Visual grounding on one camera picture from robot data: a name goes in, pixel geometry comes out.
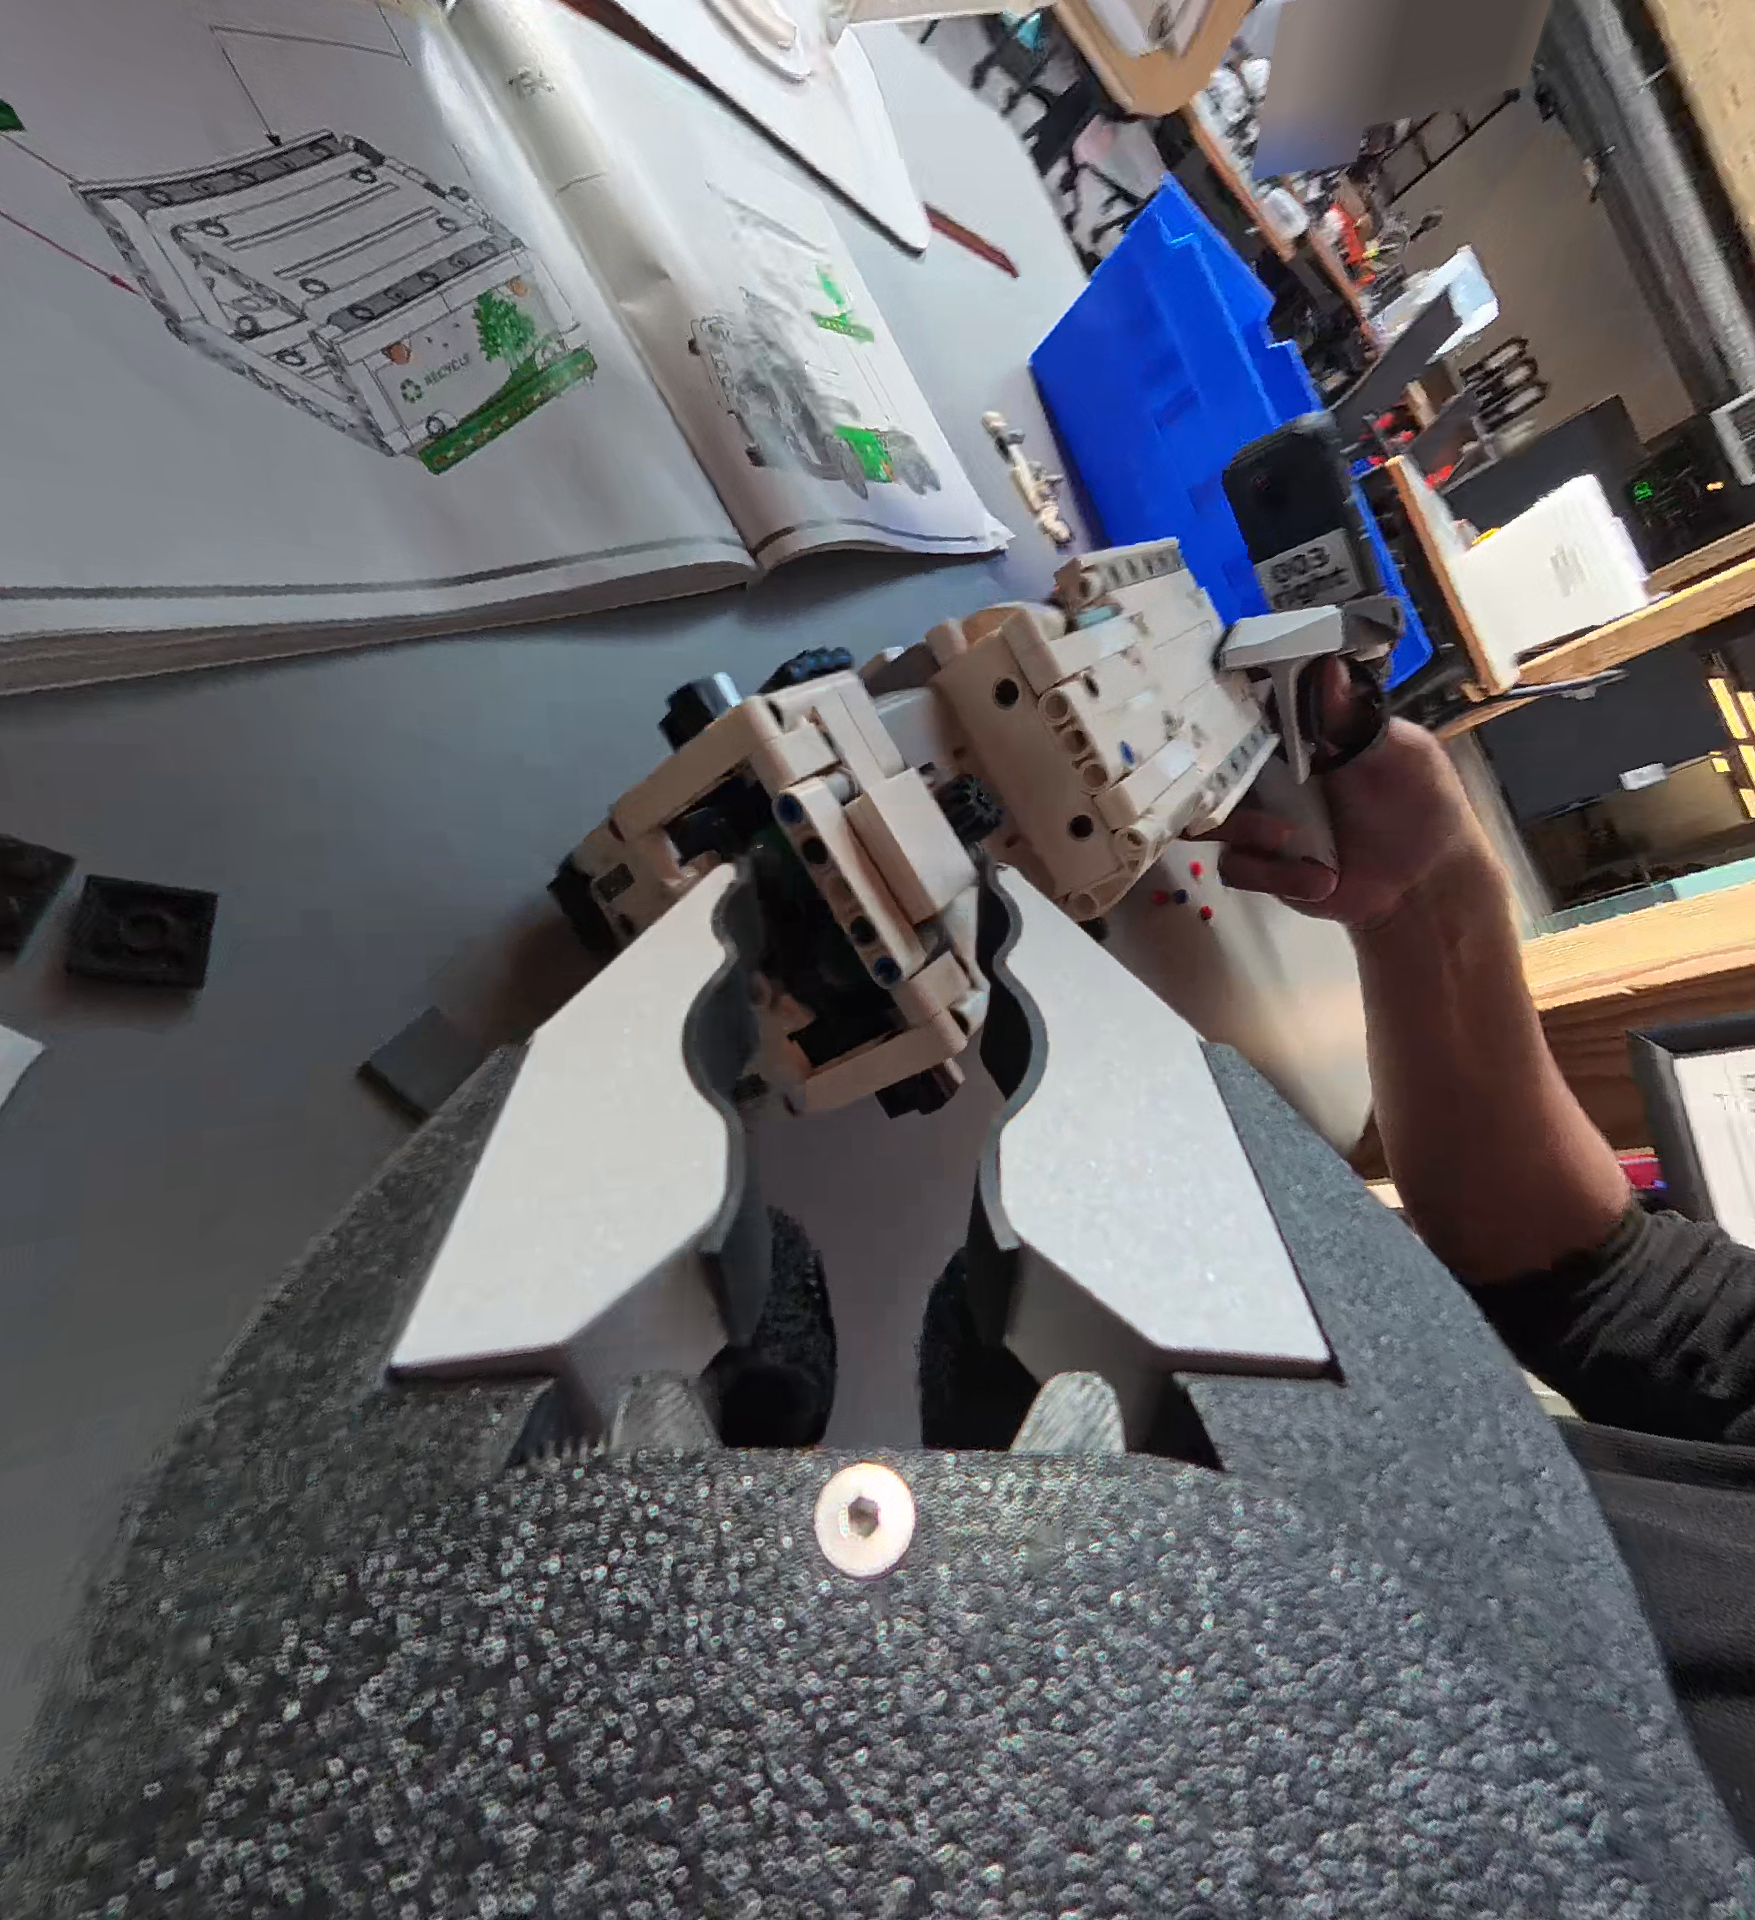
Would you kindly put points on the white green lego truck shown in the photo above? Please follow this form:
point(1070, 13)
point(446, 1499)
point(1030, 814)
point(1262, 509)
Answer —
point(848, 901)

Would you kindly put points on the white panel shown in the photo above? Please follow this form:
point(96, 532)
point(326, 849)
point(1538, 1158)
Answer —
point(1560, 563)

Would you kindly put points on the silver ventilation duct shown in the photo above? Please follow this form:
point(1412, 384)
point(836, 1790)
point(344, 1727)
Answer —
point(1658, 181)

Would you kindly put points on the lego instruction booklet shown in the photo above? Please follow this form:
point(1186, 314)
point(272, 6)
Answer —
point(292, 375)

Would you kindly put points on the wooden table with black frame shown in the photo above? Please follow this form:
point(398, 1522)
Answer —
point(1718, 585)

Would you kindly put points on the dark grey lego tile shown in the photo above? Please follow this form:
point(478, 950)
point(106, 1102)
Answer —
point(420, 1063)

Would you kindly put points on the blue storage bin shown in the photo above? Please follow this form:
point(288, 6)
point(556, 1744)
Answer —
point(1178, 360)

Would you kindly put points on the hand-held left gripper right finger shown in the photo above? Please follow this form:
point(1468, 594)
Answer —
point(1162, 1201)

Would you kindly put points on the scattered red blue lego studs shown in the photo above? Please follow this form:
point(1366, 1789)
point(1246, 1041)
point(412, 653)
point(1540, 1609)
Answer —
point(1182, 896)

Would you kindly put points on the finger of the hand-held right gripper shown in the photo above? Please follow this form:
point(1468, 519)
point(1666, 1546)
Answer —
point(1290, 641)

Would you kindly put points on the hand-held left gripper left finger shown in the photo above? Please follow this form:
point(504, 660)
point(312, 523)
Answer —
point(578, 1201)

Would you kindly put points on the person's right hand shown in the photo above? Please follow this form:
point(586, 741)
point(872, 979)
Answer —
point(1418, 841)

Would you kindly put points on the person's right forearm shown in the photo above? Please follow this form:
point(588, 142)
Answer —
point(1492, 1081)

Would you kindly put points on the white lego truck container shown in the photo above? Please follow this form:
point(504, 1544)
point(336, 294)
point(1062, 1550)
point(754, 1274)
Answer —
point(1118, 720)

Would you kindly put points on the black framed sign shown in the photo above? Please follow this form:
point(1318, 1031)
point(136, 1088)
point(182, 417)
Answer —
point(1747, 1125)

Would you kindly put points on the pile of tan lego pieces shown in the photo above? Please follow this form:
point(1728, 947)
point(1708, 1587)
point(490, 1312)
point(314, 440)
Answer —
point(1034, 481)

